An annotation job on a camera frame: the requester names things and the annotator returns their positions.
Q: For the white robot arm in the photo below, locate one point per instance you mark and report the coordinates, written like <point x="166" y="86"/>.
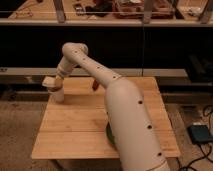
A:
<point x="136" y="141"/>

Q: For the wooden table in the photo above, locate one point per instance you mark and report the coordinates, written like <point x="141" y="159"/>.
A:
<point x="76" y="128"/>

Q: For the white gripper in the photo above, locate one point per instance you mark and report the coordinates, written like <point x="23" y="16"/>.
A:
<point x="64" y="69"/>

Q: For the small brown red object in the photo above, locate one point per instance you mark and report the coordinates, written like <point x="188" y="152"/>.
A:
<point x="95" y="85"/>

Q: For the green plate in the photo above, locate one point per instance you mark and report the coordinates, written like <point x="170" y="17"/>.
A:
<point x="109" y="134"/>

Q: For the black device on shelf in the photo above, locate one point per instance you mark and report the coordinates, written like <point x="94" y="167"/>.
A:
<point x="79" y="9"/>

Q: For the white sponge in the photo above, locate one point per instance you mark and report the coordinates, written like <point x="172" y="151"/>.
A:
<point x="49" y="82"/>

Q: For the red tray on shelf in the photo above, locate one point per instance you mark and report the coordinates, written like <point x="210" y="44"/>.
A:
<point x="135" y="9"/>

